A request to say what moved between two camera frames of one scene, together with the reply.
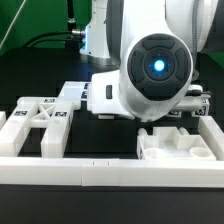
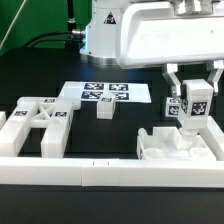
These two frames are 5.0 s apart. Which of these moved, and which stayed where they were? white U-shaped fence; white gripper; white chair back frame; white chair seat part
Moved: white gripper
Stayed: white chair back frame; white chair seat part; white U-shaped fence
